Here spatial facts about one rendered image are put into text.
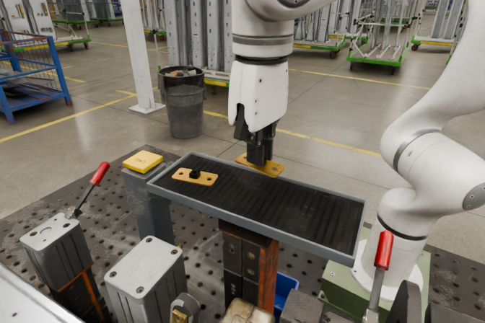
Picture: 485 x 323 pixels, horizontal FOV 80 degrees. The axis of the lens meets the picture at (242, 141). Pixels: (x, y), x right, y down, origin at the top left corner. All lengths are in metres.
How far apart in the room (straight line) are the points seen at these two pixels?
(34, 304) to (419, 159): 0.75
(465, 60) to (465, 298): 0.72
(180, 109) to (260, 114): 2.73
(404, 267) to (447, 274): 0.33
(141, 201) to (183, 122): 2.55
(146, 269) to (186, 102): 2.69
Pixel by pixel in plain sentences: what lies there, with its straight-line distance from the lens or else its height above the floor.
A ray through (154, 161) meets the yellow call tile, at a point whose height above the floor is 1.16.
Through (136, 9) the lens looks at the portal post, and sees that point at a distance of 4.02.
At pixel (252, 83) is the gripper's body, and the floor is 1.37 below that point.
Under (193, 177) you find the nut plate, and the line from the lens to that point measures 0.56.
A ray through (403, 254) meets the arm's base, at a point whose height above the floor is 0.93.
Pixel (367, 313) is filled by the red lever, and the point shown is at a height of 1.10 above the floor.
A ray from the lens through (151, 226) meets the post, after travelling 0.72.
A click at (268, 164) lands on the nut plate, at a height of 1.22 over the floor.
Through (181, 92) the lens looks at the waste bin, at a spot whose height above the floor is 0.56.
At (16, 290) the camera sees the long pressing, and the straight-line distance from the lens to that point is 0.72.
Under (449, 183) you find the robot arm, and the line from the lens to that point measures 0.64.
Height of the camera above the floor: 1.48
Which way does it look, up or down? 28 degrees down
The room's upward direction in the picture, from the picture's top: straight up
